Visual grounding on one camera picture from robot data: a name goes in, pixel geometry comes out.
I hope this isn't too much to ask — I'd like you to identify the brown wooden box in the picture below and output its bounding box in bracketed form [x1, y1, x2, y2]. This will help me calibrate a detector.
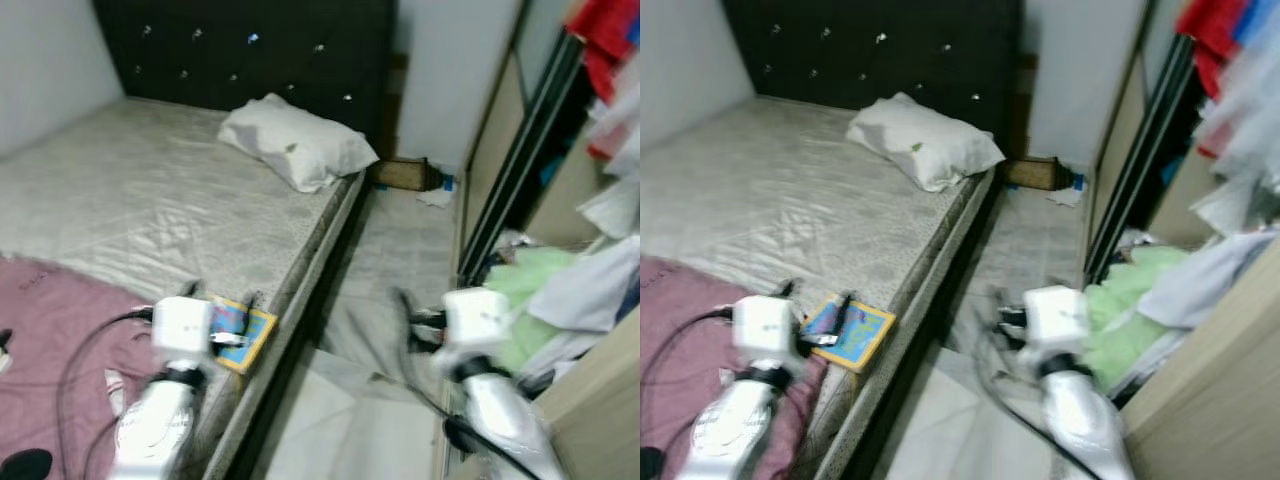
[375, 157, 446, 193]
[1003, 155, 1076, 191]

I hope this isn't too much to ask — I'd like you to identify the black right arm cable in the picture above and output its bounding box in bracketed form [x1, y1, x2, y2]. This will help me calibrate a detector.
[978, 310, 1111, 480]
[398, 300, 546, 480]

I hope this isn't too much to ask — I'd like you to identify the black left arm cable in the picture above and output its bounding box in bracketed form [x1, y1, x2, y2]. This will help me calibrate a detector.
[648, 308, 739, 480]
[55, 308, 156, 480]

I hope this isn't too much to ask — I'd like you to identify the colourful children's board book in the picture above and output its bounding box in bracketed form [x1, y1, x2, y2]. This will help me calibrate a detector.
[205, 293, 279, 374]
[800, 293, 898, 374]

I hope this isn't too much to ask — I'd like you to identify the white t-shirt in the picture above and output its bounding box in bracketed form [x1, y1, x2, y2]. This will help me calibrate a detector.
[530, 235, 641, 336]
[1135, 228, 1280, 331]

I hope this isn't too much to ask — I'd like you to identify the light green ruffled dress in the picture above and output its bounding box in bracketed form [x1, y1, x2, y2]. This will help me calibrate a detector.
[1085, 245, 1191, 391]
[485, 248, 581, 376]

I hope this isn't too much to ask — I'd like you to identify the black sliding door frame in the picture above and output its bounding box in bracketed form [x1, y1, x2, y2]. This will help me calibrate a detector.
[1085, 35, 1196, 286]
[455, 30, 586, 286]

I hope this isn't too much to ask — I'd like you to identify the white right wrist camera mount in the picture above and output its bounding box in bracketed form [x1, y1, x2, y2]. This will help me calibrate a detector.
[1020, 285, 1091, 366]
[440, 288, 513, 366]

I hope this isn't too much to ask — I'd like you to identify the white pillow with green tree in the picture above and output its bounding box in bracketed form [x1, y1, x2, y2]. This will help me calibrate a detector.
[845, 92, 1006, 193]
[217, 93, 381, 194]

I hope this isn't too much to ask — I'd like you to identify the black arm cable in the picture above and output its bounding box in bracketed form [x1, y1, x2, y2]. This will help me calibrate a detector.
[978, 310, 1111, 480]
[55, 308, 156, 480]
[648, 308, 739, 480]
[398, 300, 546, 480]

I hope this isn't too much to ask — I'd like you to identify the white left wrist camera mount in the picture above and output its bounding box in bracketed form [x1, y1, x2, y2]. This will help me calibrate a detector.
[150, 296, 216, 366]
[733, 296, 801, 366]

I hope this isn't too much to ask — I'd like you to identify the white sheer garment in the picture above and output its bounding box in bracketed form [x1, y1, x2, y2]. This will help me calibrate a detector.
[1190, 40, 1280, 236]
[585, 60, 641, 241]

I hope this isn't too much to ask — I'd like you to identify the black tufted headboard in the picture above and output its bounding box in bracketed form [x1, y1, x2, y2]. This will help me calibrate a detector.
[90, 0, 399, 171]
[720, 0, 1026, 166]

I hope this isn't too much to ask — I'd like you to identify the bright blue shirt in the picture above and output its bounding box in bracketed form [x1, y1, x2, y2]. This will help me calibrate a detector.
[1232, 0, 1280, 46]

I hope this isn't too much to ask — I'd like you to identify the beige quilted mattress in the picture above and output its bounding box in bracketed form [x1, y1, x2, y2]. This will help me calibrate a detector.
[0, 95, 366, 331]
[640, 95, 996, 331]

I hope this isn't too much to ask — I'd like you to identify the red shirt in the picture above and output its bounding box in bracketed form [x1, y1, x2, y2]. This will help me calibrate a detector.
[1175, 0, 1251, 101]
[565, 0, 641, 101]

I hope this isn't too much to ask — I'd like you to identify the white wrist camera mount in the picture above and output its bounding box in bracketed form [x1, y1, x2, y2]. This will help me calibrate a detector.
[733, 296, 801, 366]
[150, 296, 216, 366]
[440, 288, 513, 366]
[1020, 285, 1091, 366]

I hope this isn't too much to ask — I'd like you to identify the speckled bed base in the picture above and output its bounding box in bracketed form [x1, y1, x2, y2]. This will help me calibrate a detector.
[200, 170, 371, 480]
[815, 170, 1001, 480]

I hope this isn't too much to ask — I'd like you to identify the pink cartoon print blanket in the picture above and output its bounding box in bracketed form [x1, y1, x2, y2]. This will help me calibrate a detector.
[640, 255, 831, 480]
[0, 255, 176, 480]

